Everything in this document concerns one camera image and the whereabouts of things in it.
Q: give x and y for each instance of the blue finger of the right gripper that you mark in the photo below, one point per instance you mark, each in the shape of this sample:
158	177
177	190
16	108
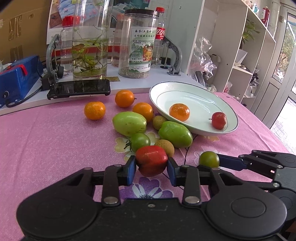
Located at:
233	163

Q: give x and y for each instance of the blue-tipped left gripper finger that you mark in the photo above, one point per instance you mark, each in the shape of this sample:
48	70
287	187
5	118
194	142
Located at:
112	178

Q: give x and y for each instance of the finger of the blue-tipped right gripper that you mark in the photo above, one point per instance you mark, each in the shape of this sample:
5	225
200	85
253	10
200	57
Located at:
190	178

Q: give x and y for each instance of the small green tomato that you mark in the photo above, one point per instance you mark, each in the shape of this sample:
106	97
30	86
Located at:
137	141
209	159

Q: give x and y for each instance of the brown longan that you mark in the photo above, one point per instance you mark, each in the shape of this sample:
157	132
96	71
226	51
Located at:
157	121
167	146

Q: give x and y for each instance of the large red tomato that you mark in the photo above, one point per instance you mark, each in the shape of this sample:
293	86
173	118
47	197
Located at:
151	160

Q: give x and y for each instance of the large green mango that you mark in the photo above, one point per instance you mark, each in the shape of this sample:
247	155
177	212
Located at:
128	123
176	133

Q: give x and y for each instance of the small red fruit in plate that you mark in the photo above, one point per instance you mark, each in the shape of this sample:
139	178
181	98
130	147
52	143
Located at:
218	120

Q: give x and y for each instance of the white oval plate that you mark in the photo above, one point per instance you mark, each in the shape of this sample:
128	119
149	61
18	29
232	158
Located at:
201	103

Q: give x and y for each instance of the orange tangerine in plate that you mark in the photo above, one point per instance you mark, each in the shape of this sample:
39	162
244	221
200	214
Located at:
179	111

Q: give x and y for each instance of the orange tangerine with stem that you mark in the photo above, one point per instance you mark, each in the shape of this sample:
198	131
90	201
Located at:
124	98

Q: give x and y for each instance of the pink floral tablecloth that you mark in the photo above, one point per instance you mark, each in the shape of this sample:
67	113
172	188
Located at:
40	146

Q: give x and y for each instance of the white raised board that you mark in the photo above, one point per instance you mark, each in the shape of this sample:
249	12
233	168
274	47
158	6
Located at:
156	75

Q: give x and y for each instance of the black smartphone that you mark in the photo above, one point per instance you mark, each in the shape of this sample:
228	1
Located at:
79	88

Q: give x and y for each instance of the clear plastic bag on shelf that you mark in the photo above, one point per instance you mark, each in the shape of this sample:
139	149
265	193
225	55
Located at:
201	66

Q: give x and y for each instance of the white shelf unit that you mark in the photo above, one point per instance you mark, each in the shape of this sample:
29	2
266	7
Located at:
222	23

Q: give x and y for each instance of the red-capped cola bottle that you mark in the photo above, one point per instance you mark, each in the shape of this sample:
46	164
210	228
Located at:
159	36

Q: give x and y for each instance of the blue electric box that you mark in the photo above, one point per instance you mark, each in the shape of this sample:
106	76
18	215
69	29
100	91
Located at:
19	78

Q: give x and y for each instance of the green shelf plant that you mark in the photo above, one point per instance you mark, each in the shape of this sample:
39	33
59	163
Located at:
248	33

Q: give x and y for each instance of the red bottle on shelf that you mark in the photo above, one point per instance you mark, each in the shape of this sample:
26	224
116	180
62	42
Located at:
265	14

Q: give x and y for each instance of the clear jar with label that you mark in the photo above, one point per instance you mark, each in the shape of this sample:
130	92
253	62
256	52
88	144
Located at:
137	42

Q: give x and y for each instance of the glass vase with plant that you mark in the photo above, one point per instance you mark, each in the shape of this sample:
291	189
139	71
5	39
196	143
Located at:
90	39

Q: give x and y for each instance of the bedding poster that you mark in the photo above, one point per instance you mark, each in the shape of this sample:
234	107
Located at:
63	9

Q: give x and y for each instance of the red-capped clear bottle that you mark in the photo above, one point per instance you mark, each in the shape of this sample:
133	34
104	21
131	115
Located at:
66	43

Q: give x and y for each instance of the cardboard box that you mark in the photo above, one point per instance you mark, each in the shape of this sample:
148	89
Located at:
24	30

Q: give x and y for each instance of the grey bracket right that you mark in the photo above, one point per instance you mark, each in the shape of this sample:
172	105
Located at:
175	68

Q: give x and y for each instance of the grey bracket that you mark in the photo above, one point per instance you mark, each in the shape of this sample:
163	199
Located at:
175	68
54	69

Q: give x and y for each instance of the grey bracket left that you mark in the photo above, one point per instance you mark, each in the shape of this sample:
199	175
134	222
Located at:
54	69

